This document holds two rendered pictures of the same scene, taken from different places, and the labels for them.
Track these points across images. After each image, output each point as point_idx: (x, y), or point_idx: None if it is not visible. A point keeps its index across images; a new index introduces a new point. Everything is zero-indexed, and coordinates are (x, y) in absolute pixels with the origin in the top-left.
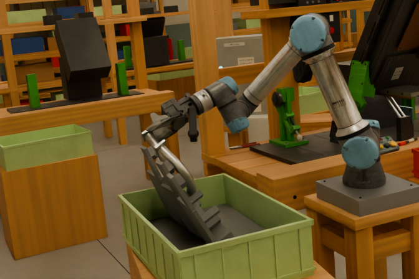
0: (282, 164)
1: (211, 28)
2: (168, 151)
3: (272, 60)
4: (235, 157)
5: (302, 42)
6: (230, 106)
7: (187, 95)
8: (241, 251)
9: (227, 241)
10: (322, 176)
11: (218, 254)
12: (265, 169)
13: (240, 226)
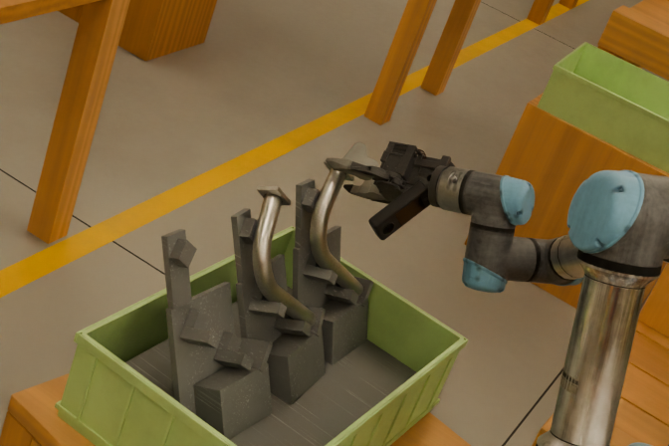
0: (664, 436)
1: None
2: (269, 209)
3: None
4: (656, 359)
5: (577, 216)
6: (479, 233)
7: (442, 160)
8: (158, 418)
9: (144, 384)
10: None
11: (126, 388)
12: (617, 413)
13: (341, 420)
